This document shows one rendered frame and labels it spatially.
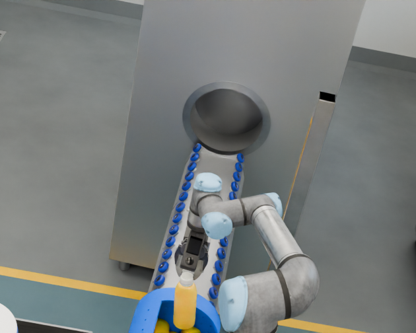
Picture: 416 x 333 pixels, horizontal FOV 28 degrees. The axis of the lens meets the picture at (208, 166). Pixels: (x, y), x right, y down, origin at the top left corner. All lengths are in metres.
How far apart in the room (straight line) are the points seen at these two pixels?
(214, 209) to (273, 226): 0.19
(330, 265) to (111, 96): 2.04
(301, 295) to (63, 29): 5.03
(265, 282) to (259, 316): 0.08
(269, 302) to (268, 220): 0.33
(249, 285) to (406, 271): 3.19
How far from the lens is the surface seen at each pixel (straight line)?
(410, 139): 6.25
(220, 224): 2.19
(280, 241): 2.05
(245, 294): 1.86
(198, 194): 2.27
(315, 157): 2.98
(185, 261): 2.34
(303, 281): 1.90
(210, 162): 3.76
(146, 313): 2.63
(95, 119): 5.61
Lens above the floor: 3.08
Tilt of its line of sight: 35 degrees down
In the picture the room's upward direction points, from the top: 12 degrees clockwise
